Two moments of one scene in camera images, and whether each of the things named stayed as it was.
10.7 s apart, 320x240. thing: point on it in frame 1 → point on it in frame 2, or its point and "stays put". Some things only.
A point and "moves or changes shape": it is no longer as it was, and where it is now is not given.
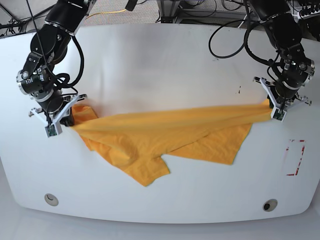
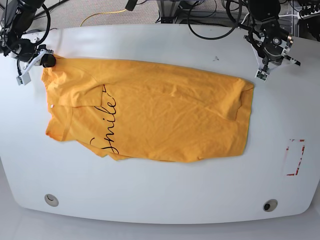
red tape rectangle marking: (301, 156) stays put
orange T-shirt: (140, 144) moves or changes shape
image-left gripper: (56, 107) → (34, 59)
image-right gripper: (277, 97) → (270, 64)
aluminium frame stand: (170, 12) stays put
